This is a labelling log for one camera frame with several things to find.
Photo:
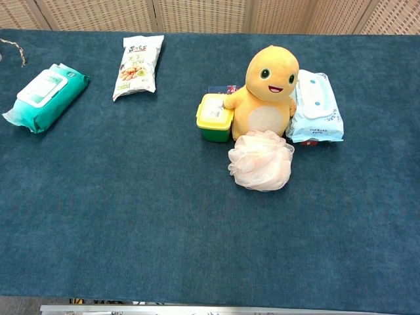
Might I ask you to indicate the green wet wipes pack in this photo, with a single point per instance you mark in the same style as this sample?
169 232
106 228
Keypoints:
42 101

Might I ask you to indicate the yellow frame post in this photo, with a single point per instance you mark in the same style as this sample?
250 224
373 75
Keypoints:
77 301

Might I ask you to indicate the aluminium profile rail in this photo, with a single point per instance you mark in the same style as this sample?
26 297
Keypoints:
197 310

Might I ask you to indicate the yellow plush toy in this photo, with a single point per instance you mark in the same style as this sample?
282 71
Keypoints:
262 98

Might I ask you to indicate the pale pink bath loofah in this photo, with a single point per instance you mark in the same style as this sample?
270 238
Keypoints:
260 160

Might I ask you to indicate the blue carpet table cover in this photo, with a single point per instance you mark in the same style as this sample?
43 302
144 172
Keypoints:
147 213

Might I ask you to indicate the light blue wet wipes pack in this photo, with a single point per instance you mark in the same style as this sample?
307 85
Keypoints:
316 108

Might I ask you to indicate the green container with yellow lid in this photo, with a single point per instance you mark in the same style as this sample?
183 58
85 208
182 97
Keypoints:
215 115

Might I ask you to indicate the white almond snack bag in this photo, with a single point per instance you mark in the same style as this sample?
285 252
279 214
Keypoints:
136 69

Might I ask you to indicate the woven beige folding screen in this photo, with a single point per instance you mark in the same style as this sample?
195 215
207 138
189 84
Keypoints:
203 14

